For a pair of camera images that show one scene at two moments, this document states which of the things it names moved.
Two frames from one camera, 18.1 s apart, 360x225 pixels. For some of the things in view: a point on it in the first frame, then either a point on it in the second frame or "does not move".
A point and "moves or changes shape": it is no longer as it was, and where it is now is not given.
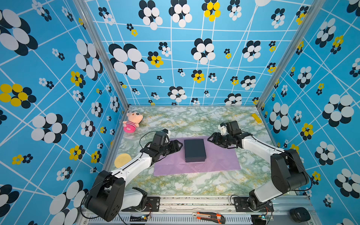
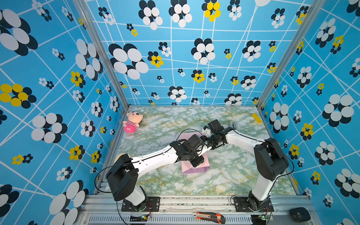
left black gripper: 175,146 → 199,161
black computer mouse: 300,214 does not move
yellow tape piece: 257,118 does not move
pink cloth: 218,159 moves or changes shape
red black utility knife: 216,217 does not move
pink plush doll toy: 134,118 does not move
